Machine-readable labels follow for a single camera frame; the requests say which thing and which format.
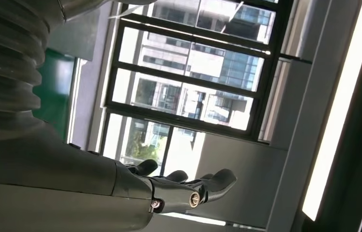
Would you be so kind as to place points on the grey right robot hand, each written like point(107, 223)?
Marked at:
point(40, 166)

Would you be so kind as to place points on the black framed window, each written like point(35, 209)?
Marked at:
point(187, 78)

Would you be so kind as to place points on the long white ceiling light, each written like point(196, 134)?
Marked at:
point(341, 105)

